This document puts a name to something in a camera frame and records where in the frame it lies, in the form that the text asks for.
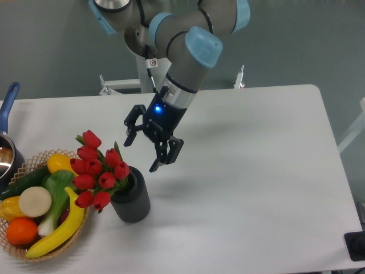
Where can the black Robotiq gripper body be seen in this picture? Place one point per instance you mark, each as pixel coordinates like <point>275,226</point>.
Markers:
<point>160,121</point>

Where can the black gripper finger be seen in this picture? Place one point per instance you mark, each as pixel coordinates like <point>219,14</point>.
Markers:
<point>130,122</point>
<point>167,151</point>

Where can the red tulip bouquet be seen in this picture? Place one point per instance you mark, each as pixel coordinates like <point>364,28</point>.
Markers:
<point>98,176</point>

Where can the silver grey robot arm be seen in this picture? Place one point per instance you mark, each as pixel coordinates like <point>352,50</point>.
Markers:
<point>191,43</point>

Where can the dark grey ribbed vase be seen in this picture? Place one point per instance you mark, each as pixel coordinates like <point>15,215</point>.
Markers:
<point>132,206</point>

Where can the yellow lemon squash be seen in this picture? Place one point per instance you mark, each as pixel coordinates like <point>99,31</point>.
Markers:
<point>57,162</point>

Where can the yellow banana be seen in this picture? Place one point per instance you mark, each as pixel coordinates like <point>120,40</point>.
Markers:
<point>62,233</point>

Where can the green bok choy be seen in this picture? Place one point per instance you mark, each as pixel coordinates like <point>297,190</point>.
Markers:
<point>55,184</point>

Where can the woven wicker basket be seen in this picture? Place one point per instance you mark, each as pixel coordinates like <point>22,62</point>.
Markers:
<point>33,163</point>

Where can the red fruit in basket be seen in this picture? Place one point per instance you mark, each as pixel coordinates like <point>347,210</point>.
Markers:
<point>64,215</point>

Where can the dark green cucumber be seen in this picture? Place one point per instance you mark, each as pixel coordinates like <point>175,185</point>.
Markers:
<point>32,179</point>

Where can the beige round disc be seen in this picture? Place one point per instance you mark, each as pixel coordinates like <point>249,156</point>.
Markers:
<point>35,201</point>

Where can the orange fruit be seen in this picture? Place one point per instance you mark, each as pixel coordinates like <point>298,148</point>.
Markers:
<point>22,231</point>

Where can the yellow bell pepper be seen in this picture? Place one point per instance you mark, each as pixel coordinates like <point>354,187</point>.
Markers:
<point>10,209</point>

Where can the black device at edge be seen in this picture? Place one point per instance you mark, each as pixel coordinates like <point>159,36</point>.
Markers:
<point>355,245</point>

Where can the blue handled saucepan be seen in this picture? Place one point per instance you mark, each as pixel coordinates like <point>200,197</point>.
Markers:
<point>11,158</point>

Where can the white frame at right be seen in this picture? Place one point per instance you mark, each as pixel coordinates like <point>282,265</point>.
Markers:
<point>356,127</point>

